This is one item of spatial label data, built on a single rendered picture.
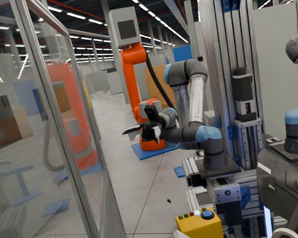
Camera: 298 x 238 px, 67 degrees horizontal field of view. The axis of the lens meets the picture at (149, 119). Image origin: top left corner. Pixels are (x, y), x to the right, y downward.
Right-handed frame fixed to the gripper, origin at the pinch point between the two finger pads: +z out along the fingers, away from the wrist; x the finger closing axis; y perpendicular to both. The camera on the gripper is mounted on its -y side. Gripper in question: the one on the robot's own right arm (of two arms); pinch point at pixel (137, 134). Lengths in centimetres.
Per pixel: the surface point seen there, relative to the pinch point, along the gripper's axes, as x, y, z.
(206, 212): -24.3, 34.5, -6.4
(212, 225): -27.2, 36.2, -1.9
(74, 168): 19.1, 8.9, 16.4
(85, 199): 17.0, 22.4, 16.3
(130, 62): 188, -10, -314
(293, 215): -45, -16, 50
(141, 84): 504, 133, -918
